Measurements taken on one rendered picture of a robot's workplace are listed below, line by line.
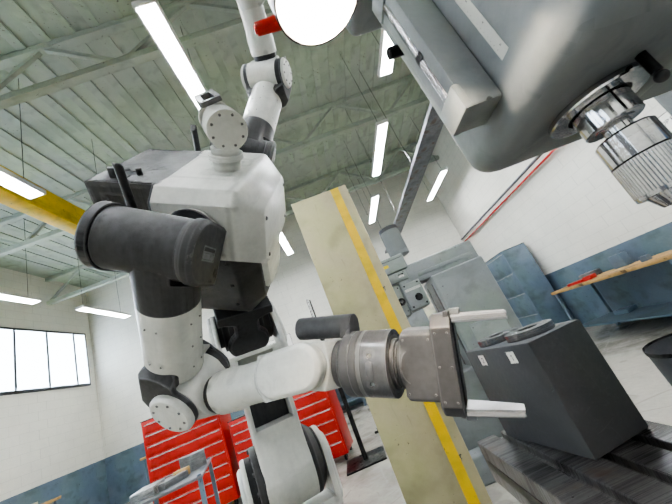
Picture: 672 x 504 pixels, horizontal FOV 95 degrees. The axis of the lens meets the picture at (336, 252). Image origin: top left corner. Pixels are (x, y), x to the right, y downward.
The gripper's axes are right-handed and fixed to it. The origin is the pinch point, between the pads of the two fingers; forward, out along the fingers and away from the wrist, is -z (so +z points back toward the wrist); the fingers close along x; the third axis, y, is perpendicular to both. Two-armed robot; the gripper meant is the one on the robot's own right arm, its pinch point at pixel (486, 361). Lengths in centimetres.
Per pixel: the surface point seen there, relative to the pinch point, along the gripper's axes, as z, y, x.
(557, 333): -10.4, 25.4, -1.1
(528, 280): -62, 724, 2
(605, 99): -14.0, -6.9, 24.1
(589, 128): -12.7, -5.8, 22.3
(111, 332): 1052, 489, -13
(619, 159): -14.1, -6.1, 18.6
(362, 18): 9, -1, 51
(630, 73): -15.6, -8.0, 25.2
